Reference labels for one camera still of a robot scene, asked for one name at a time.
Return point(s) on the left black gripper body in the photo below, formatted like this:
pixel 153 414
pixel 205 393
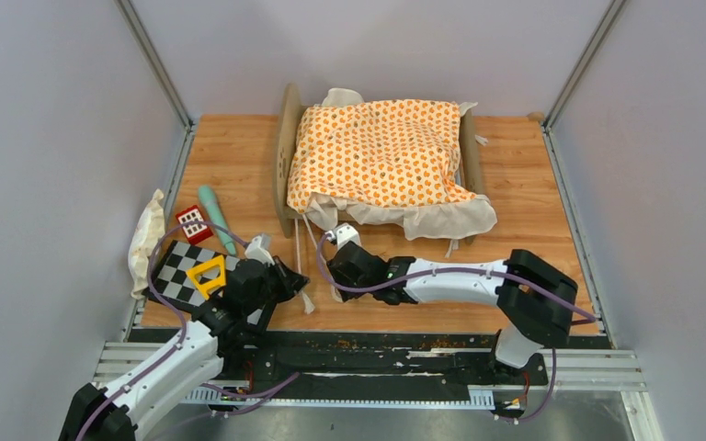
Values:
pixel 277 287

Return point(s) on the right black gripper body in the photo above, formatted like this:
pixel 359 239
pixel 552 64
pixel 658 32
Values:
pixel 342 280

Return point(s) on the yellow duck print blanket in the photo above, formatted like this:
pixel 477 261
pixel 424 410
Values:
pixel 384 158

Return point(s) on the wooden pet bed frame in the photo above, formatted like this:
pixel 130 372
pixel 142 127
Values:
pixel 290 158

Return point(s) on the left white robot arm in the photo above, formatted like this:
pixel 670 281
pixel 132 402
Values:
pixel 127 408

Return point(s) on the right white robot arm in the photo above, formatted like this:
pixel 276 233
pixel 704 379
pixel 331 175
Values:
pixel 537 298

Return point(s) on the yellow plastic block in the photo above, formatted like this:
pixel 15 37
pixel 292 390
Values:
pixel 209 276

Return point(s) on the red window toy block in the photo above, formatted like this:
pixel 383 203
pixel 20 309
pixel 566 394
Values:
pixel 192 225

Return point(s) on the black white checkerboard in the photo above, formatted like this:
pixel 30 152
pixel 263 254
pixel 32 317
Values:
pixel 171 281

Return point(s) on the teal cylinder toy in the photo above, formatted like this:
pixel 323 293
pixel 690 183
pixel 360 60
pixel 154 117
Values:
pixel 210 203

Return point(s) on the white duck pillow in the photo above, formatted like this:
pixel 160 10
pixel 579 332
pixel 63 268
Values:
pixel 149 229

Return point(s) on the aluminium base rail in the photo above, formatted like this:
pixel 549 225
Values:
pixel 434 371

